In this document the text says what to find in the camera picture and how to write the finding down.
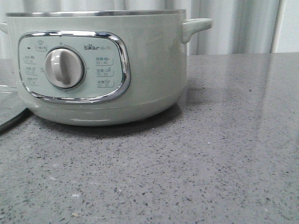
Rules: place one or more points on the white pleated curtain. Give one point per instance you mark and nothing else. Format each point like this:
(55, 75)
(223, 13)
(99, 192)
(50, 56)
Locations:
(240, 26)

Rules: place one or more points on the light green electric cooking pot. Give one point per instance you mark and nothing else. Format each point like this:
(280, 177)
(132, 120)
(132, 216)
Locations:
(99, 68)

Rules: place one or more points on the glass pot lid steel rim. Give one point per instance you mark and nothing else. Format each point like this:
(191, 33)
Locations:
(12, 108)

